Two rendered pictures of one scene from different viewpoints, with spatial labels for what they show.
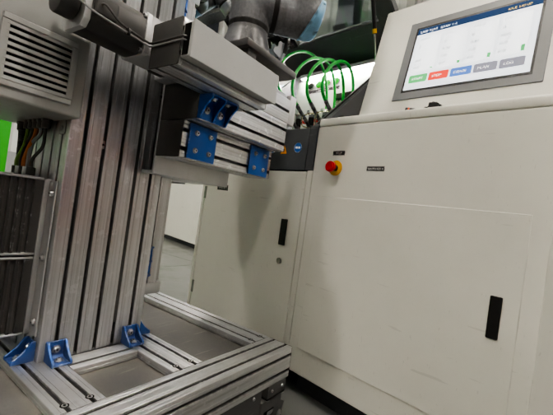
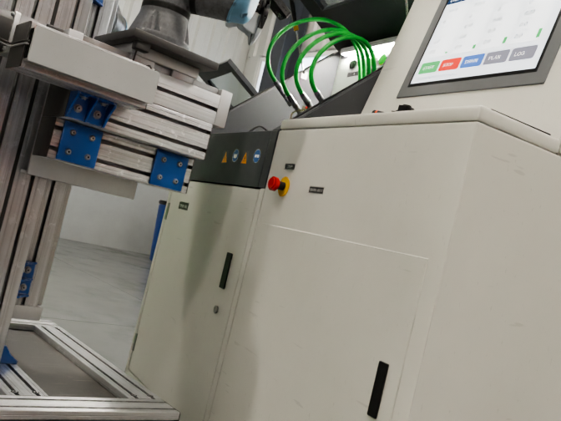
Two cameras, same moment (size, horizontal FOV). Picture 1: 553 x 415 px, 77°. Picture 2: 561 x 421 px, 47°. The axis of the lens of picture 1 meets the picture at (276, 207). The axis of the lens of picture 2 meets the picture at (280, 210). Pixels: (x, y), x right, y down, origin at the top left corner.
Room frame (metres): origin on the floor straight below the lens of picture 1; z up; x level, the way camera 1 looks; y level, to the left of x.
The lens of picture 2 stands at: (-0.40, -0.62, 0.68)
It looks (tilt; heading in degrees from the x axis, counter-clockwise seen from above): 2 degrees up; 15
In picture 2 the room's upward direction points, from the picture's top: 14 degrees clockwise
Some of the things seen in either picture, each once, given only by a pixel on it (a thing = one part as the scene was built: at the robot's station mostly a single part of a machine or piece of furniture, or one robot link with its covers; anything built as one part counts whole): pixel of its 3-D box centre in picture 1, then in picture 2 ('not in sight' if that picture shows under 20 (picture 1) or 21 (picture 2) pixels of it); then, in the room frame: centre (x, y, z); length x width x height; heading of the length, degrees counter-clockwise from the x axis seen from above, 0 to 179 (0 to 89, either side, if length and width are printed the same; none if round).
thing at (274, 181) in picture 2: (332, 166); (277, 185); (1.16, -0.17, 0.80); 0.05 x 0.04 x 0.05; 45
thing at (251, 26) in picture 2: (277, 52); (250, 27); (1.36, 0.08, 1.25); 0.06 x 0.03 x 0.09; 135
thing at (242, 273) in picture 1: (239, 248); (186, 291); (1.50, 0.13, 0.44); 0.65 x 0.02 x 0.68; 45
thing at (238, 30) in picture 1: (246, 44); (161, 29); (0.99, 0.15, 1.09); 0.15 x 0.15 x 0.10
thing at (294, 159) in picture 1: (256, 151); (224, 159); (1.51, 0.12, 0.87); 0.62 x 0.04 x 0.16; 45
